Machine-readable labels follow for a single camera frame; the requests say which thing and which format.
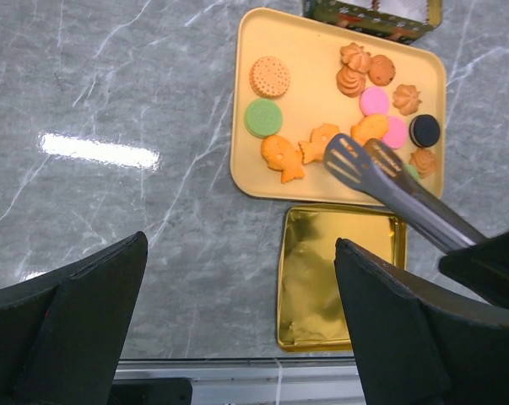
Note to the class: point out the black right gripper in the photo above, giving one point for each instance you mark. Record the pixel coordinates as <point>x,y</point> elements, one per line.
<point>483,268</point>

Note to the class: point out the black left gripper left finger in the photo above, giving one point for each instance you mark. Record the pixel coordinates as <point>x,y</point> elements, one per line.
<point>62,333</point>

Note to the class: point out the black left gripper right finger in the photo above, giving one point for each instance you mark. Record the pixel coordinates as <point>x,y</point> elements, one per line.
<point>417,343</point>

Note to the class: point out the gold tin lid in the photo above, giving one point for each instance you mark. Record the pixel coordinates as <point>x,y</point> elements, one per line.
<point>309,313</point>

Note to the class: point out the metal serving tongs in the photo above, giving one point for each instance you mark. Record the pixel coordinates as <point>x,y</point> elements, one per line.
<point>374,169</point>

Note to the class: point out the orange fish cookie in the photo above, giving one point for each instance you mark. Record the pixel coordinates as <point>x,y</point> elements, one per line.
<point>372,126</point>
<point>280,155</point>
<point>313,149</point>

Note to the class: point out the green sandwich cookie right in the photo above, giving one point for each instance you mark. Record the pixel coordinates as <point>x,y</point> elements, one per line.
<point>413,171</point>

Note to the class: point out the green sandwich cookie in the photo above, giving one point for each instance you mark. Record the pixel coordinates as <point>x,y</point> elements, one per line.
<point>263,118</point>
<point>413,171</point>

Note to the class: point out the small swirl cookie right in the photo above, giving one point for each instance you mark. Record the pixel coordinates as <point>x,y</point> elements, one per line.
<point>424,161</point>

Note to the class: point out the black sandwich cookie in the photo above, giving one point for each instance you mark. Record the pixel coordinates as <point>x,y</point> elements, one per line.
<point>424,131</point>

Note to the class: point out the pink sandwich cookie lower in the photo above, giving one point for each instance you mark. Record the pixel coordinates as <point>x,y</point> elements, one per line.
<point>397,133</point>

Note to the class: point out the pink sandwich cookie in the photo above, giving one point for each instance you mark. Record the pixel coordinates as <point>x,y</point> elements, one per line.
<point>374,100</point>
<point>397,133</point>

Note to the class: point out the tan flower cookie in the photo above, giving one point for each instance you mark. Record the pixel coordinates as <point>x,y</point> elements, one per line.
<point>406,99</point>

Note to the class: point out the pink sandwich cookie upper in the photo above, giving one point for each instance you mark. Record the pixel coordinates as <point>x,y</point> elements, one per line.
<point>374,100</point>

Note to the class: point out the chocolate chip cookie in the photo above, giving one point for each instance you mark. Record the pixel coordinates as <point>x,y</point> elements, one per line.
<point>382,70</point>

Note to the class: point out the brown swirl cookie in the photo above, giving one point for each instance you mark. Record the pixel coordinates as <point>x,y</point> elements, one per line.
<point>349,82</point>

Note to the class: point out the flower cookie top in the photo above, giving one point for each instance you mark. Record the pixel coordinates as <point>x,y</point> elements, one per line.
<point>356,58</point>

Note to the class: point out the green cookie tin box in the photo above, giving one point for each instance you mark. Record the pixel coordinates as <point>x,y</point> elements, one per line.
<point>399,21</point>

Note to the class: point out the yellow plastic tray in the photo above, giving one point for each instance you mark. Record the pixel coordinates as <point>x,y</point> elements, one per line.
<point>310,50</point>

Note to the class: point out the green sandwich cookie left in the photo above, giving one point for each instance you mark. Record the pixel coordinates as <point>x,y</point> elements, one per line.
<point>263,118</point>

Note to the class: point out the dotted sandwich cookie left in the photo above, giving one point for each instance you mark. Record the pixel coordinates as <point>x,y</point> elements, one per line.
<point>269,77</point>

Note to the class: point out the aluminium rail frame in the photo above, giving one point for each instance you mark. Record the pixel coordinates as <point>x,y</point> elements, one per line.
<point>292,380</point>

